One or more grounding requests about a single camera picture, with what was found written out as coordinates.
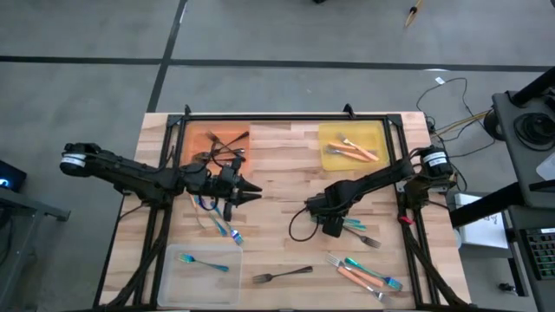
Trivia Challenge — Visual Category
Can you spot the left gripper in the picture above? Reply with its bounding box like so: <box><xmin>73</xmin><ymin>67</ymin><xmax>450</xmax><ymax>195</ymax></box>
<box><xmin>206</xmin><ymin>158</ymin><xmax>264</xmax><ymax>222</ymax></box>

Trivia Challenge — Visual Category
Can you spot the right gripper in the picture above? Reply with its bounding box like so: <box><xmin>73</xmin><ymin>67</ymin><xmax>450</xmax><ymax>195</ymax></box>
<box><xmin>305</xmin><ymin>184</ymin><xmax>355</xmax><ymax>238</ymax></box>

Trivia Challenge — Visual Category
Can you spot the black spoon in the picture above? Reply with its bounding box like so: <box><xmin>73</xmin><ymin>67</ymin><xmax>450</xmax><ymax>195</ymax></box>
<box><xmin>209</xmin><ymin>140</ymin><xmax>244</xmax><ymax>165</ymax></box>

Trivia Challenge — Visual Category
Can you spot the distant silver fork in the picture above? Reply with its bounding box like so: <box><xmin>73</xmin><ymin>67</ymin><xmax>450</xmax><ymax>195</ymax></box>
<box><xmin>193</xmin><ymin>195</ymin><xmax>228</xmax><ymax>237</ymax></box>

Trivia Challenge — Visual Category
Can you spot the blue and orange cutlery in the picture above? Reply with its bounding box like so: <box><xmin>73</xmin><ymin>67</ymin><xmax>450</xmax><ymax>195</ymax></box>
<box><xmin>336</xmin><ymin>266</ymin><xmax>394</xmax><ymax>306</ymax></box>

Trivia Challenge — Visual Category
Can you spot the orange-handled knife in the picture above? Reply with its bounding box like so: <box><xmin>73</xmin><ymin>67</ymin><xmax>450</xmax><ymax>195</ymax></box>
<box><xmin>327</xmin><ymin>140</ymin><xmax>378</xmax><ymax>153</ymax></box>

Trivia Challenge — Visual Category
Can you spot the orange translucent plastic bin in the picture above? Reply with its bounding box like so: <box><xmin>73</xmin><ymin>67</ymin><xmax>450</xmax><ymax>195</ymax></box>
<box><xmin>184</xmin><ymin>120</ymin><xmax>251</xmax><ymax>172</ymax></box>

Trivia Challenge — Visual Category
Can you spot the yellow translucent plastic bin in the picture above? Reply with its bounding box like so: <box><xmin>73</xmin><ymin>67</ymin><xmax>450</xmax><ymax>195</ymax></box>
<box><xmin>318</xmin><ymin>120</ymin><xmax>390</xmax><ymax>172</ymax></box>

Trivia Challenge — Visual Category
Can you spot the clear plastic bin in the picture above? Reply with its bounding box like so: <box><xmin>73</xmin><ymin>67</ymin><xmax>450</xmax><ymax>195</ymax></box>
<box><xmin>157</xmin><ymin>243</ymin><xmax>244</xmax><ymax>309</ymax></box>

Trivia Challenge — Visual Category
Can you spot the white box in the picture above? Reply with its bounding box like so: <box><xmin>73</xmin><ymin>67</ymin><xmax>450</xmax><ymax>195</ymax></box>
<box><xmin>454</xmin><ymin>192</ymin><xmax>509</xmax><ymax>250</ymax></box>

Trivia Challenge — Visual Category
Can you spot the black metal beam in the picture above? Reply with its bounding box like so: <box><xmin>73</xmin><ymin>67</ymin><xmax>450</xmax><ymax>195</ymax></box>
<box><xmin>448</xmin><ymin>179</ymin><xmax>555</xmax><ymax>229</ymax></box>

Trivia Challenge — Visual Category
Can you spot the grey equipment cart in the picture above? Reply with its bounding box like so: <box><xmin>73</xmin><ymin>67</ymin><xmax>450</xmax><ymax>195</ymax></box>
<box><xmin>492</xmin><ymin>67</ymin><xmax>555</xmax><ymax>210</ymax></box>

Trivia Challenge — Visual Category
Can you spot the grey metal bench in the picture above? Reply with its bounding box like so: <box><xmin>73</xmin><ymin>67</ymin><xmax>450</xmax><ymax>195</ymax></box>
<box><xmin>0</xmin><ymin>185</ymin><xmax>72</xmax><ymax>312</ymax></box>

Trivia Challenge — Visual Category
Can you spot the black backlit keyboard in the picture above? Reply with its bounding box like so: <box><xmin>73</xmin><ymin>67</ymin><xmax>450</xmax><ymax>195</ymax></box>
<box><xmin>522</xmin><ymin>227</ymin><xmax>555</xmax><ymax>282</ymax></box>

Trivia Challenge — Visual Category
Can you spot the black device with blue light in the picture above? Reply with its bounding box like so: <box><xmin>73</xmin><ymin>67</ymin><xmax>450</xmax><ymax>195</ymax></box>
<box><xmin>0</xmin><ymin>159</ymin><xmax>28</xmax><ymax>193</ymax></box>

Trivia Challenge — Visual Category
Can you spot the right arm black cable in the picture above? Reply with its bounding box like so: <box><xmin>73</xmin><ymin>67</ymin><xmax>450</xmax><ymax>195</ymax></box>
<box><xmin>289</xmin><ymin>206</ymin><xmax>324</xmax><ymax>243</ymax></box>

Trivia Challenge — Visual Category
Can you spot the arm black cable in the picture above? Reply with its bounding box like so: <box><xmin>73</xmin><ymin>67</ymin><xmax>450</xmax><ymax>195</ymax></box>
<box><xmin>195</xmin><ymin>194</ymin><xmax>219</xmax><ymax>213</ymax></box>
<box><xmin>289</xmin><ymin>206</ymin><xmax>324</xmax><ymax>243</ymax></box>

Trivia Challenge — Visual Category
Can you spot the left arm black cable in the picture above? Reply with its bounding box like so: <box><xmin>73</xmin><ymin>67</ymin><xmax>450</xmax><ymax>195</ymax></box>
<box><xmin>195</xmin><ymin>194</ymin><xmax>219</xmax><ymax>213</ymax></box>

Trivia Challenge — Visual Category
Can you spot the black aluminium table frame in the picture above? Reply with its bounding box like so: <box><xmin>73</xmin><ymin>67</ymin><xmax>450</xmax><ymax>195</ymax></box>
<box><xmin>93</xmin><ymin>103</ymin><xmax>473</xmax><ymax>312</ymax></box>

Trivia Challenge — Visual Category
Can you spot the yellow floor cable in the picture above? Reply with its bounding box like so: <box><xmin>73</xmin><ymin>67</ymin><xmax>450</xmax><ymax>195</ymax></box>
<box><xmin>433</xmin><ymin>110</ymin><xmax>491</xmax><ymax>136</ymax></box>

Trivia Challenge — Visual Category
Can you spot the black floor cable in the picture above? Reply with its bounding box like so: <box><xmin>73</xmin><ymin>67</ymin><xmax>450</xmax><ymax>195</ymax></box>
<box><xmin>415</xmin><ymin>76</ymin><xmax>493</xmax><ymax>161</ymax></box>

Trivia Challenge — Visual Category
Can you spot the black cable coil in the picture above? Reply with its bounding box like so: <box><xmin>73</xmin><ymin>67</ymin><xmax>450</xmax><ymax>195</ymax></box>
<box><xmin>513</xmin><ymin>111</ymin><xmax>555</xmax><ymax>153</ymax></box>

